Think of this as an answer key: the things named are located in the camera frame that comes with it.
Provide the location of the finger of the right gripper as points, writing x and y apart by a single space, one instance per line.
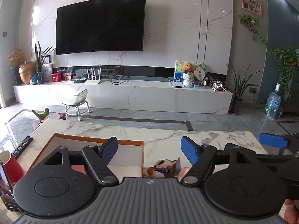
273 140

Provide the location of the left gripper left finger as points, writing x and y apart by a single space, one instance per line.
97 159

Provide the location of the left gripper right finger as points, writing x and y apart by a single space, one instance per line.
201 158

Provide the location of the brown dog plush doll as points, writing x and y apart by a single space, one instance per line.
162 169

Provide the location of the person right hand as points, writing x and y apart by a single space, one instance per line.
291 212

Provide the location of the orange cardboard box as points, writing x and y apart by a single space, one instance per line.
127 162

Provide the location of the blue water bottle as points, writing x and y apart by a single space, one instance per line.
273 102

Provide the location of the small white swivel stool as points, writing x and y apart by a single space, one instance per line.
76 101

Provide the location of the potted green floor plant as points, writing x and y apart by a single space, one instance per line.
241 83

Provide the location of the green bird figurine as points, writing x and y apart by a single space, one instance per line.
41 116

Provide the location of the black white cow figurines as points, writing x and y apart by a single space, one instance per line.
217 85

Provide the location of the black remote control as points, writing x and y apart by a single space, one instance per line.
22 146

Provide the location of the white marble tv cabinet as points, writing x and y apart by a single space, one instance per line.
135 95

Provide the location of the white wifi router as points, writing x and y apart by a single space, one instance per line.
92 77

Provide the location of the teddy bear in pot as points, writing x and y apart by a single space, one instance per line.
188 74

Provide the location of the hanging ivy plant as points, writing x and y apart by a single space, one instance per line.
287 60

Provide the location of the blue landscape painting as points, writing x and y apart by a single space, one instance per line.
178 71

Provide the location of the red paper cup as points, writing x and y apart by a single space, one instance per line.
13 169

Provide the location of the round paper fan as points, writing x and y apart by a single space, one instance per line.
199 73

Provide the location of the black smartphone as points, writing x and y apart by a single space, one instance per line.
7 191

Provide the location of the copper acorn vase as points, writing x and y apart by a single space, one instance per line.
27 71

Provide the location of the potted plant on cabinet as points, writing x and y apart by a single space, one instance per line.
41 56

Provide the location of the black wall television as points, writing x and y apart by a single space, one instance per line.
100 26

